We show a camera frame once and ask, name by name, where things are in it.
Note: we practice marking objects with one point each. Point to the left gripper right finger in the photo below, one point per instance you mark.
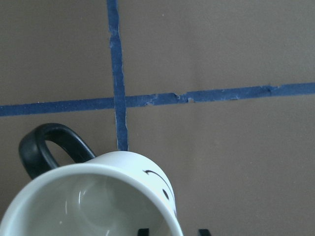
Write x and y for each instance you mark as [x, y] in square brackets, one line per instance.
[203, 232]

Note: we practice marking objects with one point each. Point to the white smiley face mug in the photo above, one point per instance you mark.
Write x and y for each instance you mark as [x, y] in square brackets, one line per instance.
[72, 192]

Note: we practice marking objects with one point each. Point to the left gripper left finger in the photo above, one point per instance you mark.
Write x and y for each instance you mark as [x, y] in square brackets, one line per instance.
[143, 232]

